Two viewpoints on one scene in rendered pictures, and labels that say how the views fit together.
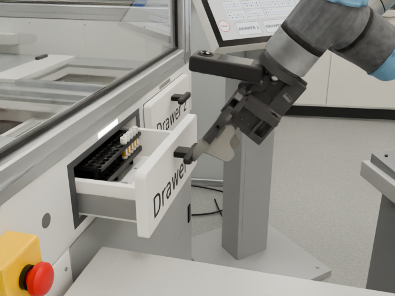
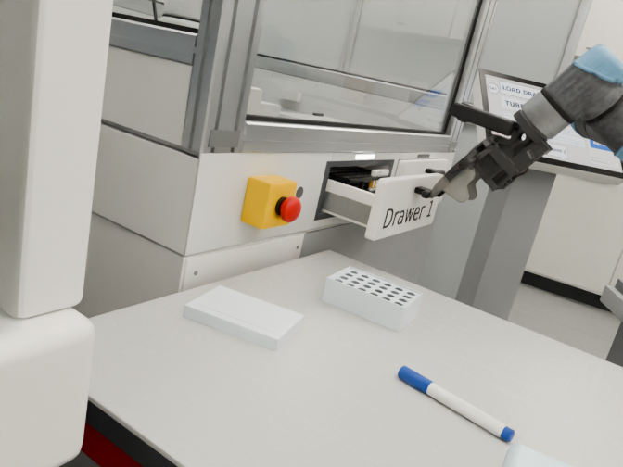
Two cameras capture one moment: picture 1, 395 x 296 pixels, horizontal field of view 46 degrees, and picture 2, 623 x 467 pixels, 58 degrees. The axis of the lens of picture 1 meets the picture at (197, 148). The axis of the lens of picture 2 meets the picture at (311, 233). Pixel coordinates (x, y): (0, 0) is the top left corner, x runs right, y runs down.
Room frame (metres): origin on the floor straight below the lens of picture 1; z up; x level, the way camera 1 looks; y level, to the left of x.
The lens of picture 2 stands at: (-0.34, -0.07, 1.07)
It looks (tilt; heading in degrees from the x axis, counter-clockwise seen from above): 16 degrees down; 15
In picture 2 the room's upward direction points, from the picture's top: 12 degrees clockwise
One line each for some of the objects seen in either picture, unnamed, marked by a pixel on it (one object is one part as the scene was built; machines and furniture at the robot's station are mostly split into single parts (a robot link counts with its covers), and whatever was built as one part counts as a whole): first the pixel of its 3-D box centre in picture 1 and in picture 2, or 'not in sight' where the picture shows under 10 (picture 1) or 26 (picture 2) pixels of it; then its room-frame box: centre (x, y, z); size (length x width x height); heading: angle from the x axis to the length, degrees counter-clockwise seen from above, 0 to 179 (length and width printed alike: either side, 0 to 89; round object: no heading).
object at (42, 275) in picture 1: (36, 278); (287, 208); (0.43, 0.18, 0.88); 0.04 x 0.03 x 0.04; 165
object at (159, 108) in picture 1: (168, 109); (420, 182); (1.07, 0.07, 0.87); 0.29 x 0.02 x 0.11; 165
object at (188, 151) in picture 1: (185, 152); (425, 192); (0.73, 0.02, 0.91); 0.07 x 0.04 x 0.01; 165
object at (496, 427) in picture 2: not in sight; (452, 401); (0.24, -0.11, 0.77); 0.14 x 0.02 x 0.02; 66
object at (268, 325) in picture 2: not in sight; (245, 315); (0.27, 0.16, 0.77); 0.13 x 0.09 x 0.02; 88
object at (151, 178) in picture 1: (171, 167); (408, 203); (0.74, 0.05, 0.87); 0.29 x 0.02 x 0.11; 165
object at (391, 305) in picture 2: not in sight; (372, 296); (0.44, 0.03, 0.78); 0.12 x 0.08 x 0.04; 81
